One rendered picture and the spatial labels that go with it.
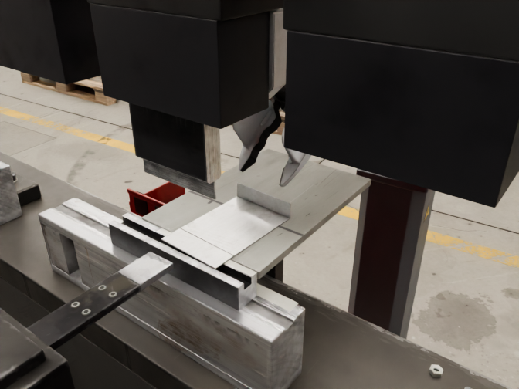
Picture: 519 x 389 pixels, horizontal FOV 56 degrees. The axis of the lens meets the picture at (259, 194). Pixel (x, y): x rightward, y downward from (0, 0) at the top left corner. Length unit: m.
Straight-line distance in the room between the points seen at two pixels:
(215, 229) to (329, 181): 0.19
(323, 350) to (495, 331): 1.50
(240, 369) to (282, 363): 0.05
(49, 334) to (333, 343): 0.32
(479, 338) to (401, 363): 1.41
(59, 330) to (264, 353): 0.19
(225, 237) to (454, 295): 1.68
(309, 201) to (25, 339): 0.37
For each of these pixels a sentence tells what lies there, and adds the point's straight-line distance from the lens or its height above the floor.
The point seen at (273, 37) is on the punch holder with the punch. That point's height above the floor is 1.23.
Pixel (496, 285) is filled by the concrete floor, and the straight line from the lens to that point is 2.29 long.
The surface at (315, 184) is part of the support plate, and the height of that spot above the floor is 1.00.
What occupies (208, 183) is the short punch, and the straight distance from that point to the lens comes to 0.46.
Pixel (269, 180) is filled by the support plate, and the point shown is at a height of 1.00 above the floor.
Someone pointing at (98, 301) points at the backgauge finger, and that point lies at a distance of 0.49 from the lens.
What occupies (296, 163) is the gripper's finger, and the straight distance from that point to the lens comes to 0.57.
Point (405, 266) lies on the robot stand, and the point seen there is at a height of 0.52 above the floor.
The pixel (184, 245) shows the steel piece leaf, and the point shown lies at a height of 1.00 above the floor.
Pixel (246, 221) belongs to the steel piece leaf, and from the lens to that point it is 0.59.
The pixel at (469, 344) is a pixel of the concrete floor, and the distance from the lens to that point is 1.98.
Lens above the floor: 1.31
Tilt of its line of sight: 29 degrees down
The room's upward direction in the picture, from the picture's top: straight up
